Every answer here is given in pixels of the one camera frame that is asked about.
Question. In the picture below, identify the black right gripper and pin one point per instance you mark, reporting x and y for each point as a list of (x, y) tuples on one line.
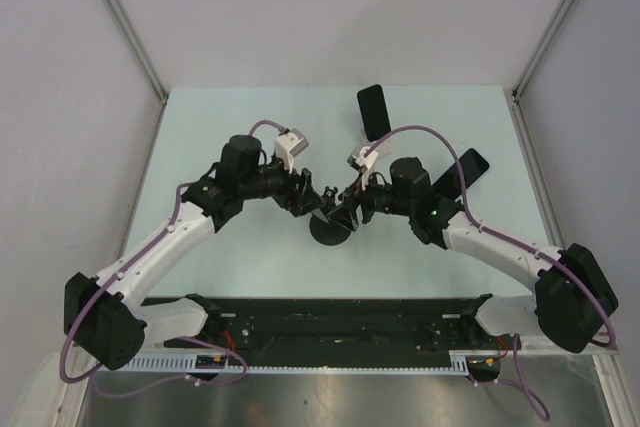
[(346, 214)]

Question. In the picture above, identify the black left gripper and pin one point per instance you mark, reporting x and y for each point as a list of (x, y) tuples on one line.
[(302, 201)]

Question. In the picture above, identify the black round-base phone stand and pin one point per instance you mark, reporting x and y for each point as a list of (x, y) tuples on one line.
[(328, 234)]

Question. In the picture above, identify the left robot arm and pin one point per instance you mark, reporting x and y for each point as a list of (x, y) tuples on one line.
[(107, 314)]

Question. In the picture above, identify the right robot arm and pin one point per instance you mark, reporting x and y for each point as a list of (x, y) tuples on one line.
[(568, 299)]

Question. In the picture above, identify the white phone stand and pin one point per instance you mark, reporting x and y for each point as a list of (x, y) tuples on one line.
[(383, 150)]

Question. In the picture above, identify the black phone on white stand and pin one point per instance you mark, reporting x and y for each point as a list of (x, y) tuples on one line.
[(374, 112)]

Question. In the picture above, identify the blue-edged phone on black stand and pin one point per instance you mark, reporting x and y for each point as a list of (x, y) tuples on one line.
[(474, 166)]

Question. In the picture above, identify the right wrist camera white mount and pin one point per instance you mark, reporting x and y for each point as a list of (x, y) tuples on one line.
[(363, 160)]

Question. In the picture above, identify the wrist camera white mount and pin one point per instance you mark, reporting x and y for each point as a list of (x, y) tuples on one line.
[(363, 160), (288, 145)]

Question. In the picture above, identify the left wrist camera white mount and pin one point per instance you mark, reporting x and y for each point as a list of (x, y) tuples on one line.
[(288, 145)]

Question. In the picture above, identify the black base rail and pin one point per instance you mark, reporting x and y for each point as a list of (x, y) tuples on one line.
[(350, 332)]

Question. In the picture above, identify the white slotted cable duct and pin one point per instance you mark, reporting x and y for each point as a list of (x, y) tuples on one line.
[(194, 362)]

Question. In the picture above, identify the left aluminium frame post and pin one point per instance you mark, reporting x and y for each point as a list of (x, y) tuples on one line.
[(124, 25)]

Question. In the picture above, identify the aluminium frame post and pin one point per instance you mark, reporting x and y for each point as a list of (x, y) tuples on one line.
[(557, 20), (124, 25)]

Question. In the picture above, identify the right aluminium frame post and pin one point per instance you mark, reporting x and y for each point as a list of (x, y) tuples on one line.
[(557, 20)]

